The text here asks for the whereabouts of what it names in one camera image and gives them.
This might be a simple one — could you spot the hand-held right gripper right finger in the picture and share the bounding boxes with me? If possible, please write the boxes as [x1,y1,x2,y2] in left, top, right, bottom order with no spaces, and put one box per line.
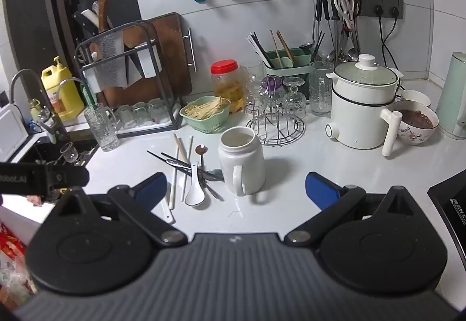
[284,171,416,248]

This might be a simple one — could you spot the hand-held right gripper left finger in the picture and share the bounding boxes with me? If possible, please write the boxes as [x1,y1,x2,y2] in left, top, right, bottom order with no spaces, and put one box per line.
[54,172,188,248]

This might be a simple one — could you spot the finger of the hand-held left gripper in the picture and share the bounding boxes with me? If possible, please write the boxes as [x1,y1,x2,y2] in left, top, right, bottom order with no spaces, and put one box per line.
[47,162,90,198]

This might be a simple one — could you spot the patterned handle metal spoon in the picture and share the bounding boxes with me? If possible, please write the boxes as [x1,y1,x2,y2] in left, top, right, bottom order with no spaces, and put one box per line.
[146,150,225,182]

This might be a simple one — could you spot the beige chopstick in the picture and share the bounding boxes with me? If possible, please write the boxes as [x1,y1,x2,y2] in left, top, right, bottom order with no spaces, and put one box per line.
[168,134,181,208]

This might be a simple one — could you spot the black chopstick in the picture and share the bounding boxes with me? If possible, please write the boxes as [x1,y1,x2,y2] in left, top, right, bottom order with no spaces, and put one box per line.
[160,152,224,202]

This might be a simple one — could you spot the white ceramic mug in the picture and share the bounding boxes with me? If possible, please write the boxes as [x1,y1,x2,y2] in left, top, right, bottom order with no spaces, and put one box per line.
[218,126,266,197]

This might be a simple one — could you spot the small stem glass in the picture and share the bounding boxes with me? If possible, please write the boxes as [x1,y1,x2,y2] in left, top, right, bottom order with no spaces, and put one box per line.
[59,142,80,166]

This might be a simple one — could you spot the black kitchen sink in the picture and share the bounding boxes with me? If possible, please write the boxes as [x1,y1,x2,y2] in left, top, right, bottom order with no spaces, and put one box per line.
[16,135,100,170]

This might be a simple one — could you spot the white box appliance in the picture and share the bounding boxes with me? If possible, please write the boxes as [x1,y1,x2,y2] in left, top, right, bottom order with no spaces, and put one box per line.
[0,102,30,164]

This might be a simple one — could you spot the small pale green bottle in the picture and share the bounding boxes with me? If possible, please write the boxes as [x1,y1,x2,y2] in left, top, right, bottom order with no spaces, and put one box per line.
[28,98,43,122]

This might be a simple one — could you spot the tall curved faucet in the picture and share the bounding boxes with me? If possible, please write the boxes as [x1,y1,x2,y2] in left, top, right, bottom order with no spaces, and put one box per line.
[10,68,70,145]

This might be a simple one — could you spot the white drip tray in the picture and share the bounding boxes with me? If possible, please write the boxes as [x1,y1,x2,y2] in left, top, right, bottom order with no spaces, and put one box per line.
[116,102,183,133]

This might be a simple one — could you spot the red snack bag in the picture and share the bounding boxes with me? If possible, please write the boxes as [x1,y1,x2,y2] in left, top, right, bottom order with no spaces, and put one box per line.
[0,221,39,311]

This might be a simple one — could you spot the yellow detergent bottle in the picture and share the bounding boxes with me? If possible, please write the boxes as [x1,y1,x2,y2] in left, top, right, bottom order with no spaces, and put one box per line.
[41,56,85,122]

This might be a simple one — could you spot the green plastic basket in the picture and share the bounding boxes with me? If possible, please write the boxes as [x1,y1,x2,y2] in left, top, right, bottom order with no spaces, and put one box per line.
[179,95,232,134]

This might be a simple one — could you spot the white electric cooking pot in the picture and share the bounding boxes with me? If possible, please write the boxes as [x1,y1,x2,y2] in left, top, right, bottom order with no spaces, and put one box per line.
[325,53,405,157]

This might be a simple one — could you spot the clear stem glass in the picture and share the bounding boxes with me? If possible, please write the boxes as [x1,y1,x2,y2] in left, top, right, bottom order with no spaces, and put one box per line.
[282,77,307,120]
[245,86,270,117]

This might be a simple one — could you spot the tall textured glass mug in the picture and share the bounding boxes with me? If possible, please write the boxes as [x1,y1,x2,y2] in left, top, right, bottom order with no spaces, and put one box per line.
[309,60,336,117]

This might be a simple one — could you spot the small curved faucet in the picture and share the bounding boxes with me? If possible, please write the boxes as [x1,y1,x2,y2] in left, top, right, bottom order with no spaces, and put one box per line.
[57,77,97,117]

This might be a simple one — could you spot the enoki mushrooms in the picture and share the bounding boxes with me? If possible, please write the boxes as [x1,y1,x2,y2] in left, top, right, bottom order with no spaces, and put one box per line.
[184,97,231,121]

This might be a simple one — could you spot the patterned bowl with dark food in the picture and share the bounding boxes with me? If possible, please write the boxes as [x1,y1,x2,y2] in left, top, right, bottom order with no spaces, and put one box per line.
[391,100,440,145]

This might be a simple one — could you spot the purple glass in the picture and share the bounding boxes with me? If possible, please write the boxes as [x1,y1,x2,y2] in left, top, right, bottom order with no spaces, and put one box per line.
[261,75,283,96]

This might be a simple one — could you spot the red lid plastic jar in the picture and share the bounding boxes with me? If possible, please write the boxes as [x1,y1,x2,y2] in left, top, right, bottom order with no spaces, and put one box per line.
[210,59,245,114]

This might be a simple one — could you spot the dark blade kitchen knife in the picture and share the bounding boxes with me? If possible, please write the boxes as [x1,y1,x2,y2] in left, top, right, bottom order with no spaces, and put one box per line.
[124,40,145,85]

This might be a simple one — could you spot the black induction cooktop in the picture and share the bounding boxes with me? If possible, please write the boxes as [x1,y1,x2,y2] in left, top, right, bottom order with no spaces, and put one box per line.
[427,171,466,265]

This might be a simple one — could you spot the white bowl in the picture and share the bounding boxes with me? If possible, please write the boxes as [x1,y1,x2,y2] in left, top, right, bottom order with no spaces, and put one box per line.
[400,89,433,109]

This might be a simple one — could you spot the hanging metal spoon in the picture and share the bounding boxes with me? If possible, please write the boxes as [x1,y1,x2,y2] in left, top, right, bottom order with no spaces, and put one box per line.
[326,20,337,63]
[346,27,359,61]

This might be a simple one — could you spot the green utensil caddy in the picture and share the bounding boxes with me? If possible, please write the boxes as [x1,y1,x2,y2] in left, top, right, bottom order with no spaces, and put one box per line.
[263,48,314,103]

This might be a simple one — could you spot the clear glass mug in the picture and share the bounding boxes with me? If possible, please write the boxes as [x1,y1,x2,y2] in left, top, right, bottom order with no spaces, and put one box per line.
[242,62,266,88]

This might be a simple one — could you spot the dish rack with boards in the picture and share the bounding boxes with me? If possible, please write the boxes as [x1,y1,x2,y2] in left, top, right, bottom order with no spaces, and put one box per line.
[74,18,185,140]

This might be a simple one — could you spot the wooden cutting board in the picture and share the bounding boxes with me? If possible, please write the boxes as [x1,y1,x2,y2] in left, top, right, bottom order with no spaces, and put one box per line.
[96,12,193,110]

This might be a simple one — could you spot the pair of black caddy chopsticks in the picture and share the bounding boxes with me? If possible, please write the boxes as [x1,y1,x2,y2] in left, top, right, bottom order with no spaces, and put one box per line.
[310,31,326,61]

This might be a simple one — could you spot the wooden caddy chopstick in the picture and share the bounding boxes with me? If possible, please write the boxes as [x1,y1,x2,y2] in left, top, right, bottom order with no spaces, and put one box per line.
[276,30,295,66]
[269,29,285,68]

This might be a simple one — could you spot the bundle of white chopsticks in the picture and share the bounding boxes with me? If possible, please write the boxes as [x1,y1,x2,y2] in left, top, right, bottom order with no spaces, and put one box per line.
[247,33,274,68]

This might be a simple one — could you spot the mint green kettle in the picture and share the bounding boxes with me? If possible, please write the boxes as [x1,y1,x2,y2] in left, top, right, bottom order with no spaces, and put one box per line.
[435,51,466,141]

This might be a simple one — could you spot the wire glass rack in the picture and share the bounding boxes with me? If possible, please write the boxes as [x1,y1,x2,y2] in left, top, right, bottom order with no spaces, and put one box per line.
[246,88,306,147]

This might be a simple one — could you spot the wooden handled cleaver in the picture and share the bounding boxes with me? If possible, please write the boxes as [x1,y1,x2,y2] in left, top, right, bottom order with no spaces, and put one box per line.
[89,0,129,88]

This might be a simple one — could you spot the black handled knife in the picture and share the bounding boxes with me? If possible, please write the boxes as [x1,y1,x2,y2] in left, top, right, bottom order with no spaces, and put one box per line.
[72,10,98,38]

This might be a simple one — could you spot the white handled knife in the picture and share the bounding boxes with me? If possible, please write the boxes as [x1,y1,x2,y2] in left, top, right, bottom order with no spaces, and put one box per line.
[80,8,101,27]

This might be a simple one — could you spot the white handled scissors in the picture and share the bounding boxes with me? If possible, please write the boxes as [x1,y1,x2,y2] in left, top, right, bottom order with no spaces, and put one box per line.
[333,0,358,31]

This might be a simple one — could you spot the black plug with cable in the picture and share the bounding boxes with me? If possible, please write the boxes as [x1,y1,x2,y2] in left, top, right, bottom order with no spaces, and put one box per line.
[374,5,392,66]
[380,7,401,70]

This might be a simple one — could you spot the black wall socket strip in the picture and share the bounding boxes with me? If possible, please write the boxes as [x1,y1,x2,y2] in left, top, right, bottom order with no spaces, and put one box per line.
[355,0,405,21]

